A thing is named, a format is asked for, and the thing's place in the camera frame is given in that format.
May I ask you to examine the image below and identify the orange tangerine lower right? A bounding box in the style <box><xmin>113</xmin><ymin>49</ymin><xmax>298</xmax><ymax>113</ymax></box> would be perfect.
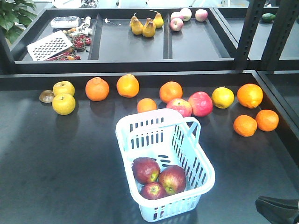
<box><xmin>255</xmin><ymin>109</ymin><xmax>279</xmax><ymax>132</ymax></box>

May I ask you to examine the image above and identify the yellow apple rear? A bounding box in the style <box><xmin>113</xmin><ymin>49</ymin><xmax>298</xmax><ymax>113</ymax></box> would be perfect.
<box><xmin>53</xmin><ymin>81</ymin><xmax>75</xmax><ymax>96</ymax></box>

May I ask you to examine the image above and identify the orange tangerine lower left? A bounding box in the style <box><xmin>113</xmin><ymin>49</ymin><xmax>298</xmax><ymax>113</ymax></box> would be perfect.
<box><xmin>233</xmin><ymin>115</ymin><xmax>257</xmax><ymax>137</ymax></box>

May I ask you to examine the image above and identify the pink apple rear right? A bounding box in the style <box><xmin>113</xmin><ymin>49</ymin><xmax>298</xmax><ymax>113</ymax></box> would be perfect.
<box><xmin>195</xmin><ymin>9</ymin><xmax>208</xmax><ymax>22</ymax></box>

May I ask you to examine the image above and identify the black wooden fruit display stand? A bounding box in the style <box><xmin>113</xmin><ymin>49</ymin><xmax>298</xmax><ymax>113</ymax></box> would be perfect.
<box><xmin>0</xmin><ymin>8</ymin><xmax>299</xmax><ymax>224</ymax></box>

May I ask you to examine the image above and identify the orange behind pink apples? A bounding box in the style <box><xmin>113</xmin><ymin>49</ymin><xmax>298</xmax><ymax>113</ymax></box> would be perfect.
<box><xmin>159</xmin><ymin>81</ymin><xmax>183</xmax><ymax>104</ymax></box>

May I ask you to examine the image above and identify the yellow round citrus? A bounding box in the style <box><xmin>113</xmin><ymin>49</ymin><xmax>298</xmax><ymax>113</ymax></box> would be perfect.
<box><xmin>211</xmin><ymin>87</ymin><xmax>235</xmax><ymax>109</ymax></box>

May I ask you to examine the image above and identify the knobbed orange mandarin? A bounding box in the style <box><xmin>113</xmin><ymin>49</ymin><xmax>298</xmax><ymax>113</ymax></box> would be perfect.
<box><xmin>85</xmin><ymin>77</ymin><xmax>109</xmax><ymax>101</ymax></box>

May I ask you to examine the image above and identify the black perforated upright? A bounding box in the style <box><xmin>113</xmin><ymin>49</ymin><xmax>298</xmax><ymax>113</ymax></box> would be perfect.
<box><xmin>234</xmin><ymin>0</ymin><xmax>265</xmax><ymax>70</ymax></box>
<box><xmin>259</xmin><ymin>0</ymin><xmax>299</xmax><ymax>71</ymax></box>

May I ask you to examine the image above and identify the pink-red apple right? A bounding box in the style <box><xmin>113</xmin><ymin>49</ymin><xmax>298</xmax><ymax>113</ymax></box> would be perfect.
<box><xmin>188</xmin><ymin>91</ymin><xmax>213</xmax><ymax>117</ymax></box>

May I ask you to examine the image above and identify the black perforated upright right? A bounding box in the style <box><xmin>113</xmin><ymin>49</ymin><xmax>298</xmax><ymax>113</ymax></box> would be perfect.
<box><xmin>259</xmin><ymin>0</ymin><xmax>299</xmax><ymax>71</ymax></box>

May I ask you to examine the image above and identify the large navel orange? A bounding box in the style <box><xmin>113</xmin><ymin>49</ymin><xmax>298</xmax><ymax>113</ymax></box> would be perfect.
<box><xmin>237</xmin><ymin>84</ymin><xmax>263</xmax><ymax>109</ymax></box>

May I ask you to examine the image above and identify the yellow apple front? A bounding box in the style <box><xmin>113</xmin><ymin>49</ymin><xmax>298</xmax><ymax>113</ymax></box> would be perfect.
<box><xmin>52</xmin><ymin>93</ymin><xmax>76</xmax><ymax>115</ymax></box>

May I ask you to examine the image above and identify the green potted plant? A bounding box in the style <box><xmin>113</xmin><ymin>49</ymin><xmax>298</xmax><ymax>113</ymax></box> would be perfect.
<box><xmin>0</xmin><ymin>0</ymin><xmax>36</xmax><ymax>44</ymax></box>

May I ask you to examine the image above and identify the pile of small red fruits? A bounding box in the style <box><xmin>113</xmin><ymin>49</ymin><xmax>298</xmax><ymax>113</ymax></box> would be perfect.
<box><xmin>47</xmin><ymin>28</ymin><xmax>92</xmax><ymax>61</ymax></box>

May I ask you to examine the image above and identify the orange tangerine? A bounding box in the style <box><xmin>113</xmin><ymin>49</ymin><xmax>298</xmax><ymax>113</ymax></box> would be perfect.
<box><xmin>255</xmin><ymin>109</ymin><xmax>279</xmax><ymax>132</ymax></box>
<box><xmin>233</xmin><ymin>115</ymin><xmax>257</xmax><ymax>137</ymax></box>

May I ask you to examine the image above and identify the black perforated upright left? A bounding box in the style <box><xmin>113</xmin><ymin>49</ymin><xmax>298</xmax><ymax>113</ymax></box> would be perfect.
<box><xmin>234</xmin><ymin>0</ymin><xmax>265</xmax><ymax>70</ymax></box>

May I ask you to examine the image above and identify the white perforated tray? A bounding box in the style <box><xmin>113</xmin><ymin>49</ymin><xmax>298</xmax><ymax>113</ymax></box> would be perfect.
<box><xmin>27</xmin><ymin>31</ymin><xmax>72</xmax><ymax>61</ymax></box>

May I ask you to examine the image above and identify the dark red apple edge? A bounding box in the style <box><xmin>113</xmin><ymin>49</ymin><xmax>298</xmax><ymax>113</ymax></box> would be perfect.
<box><xmin>140</xmin><ymin>182</ymin><xmax>167</xmax><ymax>200</ymax></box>

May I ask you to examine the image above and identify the small orange near apples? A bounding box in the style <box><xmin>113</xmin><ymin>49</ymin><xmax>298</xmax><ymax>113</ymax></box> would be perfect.
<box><xmin>137</xmin><ymin>98</ymin><xmax>157</xmax><ymax>113</ymax></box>

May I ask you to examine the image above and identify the yellow apple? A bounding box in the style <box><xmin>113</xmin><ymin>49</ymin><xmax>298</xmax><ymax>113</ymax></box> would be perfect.
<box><xmin>52</xmin><ymin>93</ymin><xmax>76</xmax><ymax>115</ymax></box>
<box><xmin>53</xmin><ymin>81</ymin><xmax>75</xmax><ymax>96</ymax></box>

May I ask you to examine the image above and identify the pink apple rear bin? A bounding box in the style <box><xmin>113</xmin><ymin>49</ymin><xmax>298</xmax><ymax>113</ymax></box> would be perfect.
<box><xmin>170</xmin><ymin>7</ymin><xmax>192</xmax><ymax>32</ymax></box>

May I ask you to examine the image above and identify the large orange far left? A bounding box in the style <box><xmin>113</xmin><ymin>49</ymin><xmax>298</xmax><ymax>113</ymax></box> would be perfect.
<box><xmin>116</xmin><ymin>74</ymin><xmax>140</xmax><ymax>98</ymax></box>

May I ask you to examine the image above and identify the white kitchen scale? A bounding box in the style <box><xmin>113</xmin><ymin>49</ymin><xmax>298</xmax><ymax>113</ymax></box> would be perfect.
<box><xmin>50</xmin><ymin>16</ymin><xmax>80</xmax><ymax>28</ymax></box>

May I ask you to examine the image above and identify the brown mushroom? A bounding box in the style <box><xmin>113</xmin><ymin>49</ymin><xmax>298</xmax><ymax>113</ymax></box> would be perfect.
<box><xmin>39</xmin><ymin>90</ymin><xmax>55</xmax><ymax>103</ymax></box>

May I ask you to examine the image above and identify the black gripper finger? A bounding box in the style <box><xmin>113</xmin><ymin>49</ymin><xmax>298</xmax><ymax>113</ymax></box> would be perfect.
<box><xmin>255</xmin><ymin>199</ymin><xmax>299</xmax><ymax>224</ymax></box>
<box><xmin>258</xmin><ymin>196</ymin><xmax>299</xmax><ymax>209</ymax></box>

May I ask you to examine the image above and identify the brown-yellow pear group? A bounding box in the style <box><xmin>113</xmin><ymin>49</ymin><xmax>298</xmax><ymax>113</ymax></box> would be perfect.
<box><xmin>129</xmin><ymin>10</ymin><xmax>164</xmax><ymax>38</ymax></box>

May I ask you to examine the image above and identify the pink-red apple left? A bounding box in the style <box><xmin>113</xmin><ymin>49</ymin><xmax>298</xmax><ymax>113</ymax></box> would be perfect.
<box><xmin>166</xmin><ymin>98</ymin><xmax>192</xmax><ymax>117</ymax></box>

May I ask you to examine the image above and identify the dark red apple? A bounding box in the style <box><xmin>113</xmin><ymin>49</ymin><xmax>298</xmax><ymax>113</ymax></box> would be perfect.
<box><xmin>132</xmin><ymin>157</ymin><xmax>160</xmax><ymax>185</ymax></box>
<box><xmin>158</xmin><ymin>165</ymin><xmax>186</xmax><ymax>196</ymax></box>

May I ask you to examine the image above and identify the pink-red apple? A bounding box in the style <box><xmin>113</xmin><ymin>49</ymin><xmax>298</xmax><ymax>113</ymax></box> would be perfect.
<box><xmin>166</xmin><ymin>98</ymin><xmax>192</xmax><ymax>117</ymax></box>
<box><xmin>188</xmin><ymin>91</ymin><xmax>213</xmax><ymax>117</ymax></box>

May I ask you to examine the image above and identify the light blue plastic basket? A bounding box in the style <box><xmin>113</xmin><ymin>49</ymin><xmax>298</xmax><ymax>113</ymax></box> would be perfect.
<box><xmin>115</xmin><ymin>108</ymin><xmax>215</xmax><ymax>222</ymax></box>

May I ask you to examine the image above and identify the avocado far left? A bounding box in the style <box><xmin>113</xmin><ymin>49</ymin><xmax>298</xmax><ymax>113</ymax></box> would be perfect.
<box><xmin>262</xmin><ymin>13</ymin><xmax>276</xmax><ymax>23</ymax></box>

